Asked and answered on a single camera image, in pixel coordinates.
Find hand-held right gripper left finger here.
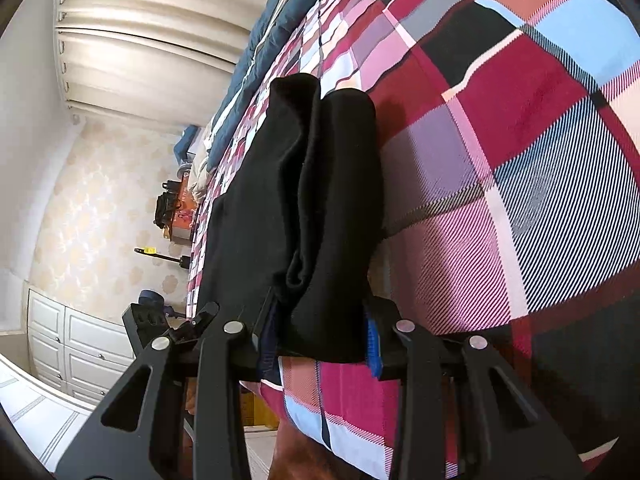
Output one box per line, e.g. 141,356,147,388
55,287,281,480

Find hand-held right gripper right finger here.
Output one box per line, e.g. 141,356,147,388
364,302,586,480

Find black pants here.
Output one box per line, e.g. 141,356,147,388
192,74,387,366

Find blue round object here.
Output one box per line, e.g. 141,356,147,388
139,289,176,320

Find orange desk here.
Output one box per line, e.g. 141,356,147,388
162,180,197,243

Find black bag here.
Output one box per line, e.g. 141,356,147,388
154,179,183,226

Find white wardrobe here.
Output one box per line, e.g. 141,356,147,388
26,284,138,407

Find beige cloth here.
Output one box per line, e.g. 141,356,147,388
187,147,218,198

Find plaid bed sheet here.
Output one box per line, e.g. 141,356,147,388
185,0,640,480

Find cream curtain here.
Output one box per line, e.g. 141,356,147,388
54,0,301,123

